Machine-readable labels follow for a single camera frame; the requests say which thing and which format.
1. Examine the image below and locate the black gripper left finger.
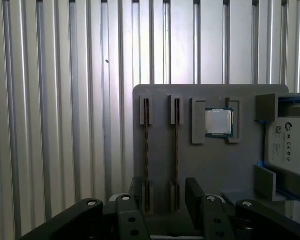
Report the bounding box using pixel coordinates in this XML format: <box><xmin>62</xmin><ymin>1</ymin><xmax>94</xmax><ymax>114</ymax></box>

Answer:
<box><xmin>19</xmin><ymin>176</ymin><xmax>153</xmax><ymax>240</ymax></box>

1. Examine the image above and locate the blue disk carrier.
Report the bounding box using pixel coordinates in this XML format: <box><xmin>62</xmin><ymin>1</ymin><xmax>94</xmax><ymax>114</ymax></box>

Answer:
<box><xmin>254</xmin><ymin>93</ymin><xmax>300</xmax><ymax>201</ymax></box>

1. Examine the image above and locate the grey parts rack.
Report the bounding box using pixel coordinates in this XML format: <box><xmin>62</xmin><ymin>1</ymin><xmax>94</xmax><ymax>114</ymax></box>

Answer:
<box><xmin>132</xmin><ymin>84</ymin><xmax>291</xmax><ymax>240</ymax></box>

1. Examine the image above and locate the silver CPU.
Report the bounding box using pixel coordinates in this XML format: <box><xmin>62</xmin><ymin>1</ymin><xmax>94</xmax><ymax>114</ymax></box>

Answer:
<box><xmin>204</xmin><ymin>106</ymin><xmax>235</xmax><ymax>138</ymax></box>

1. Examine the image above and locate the silver hard disk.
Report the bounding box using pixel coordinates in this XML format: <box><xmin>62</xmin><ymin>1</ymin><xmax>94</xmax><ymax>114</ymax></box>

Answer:
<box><xmin>264</xmin><ymin>103</ymin><xmax>300</xmax><ymax>180</ymax></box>

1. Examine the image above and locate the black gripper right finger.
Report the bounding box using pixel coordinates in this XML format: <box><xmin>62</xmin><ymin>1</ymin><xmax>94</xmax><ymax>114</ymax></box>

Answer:
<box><xmin>185</xmin><ymin>176</ymin><xmax>300</xmax><ymax>240</ymax></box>

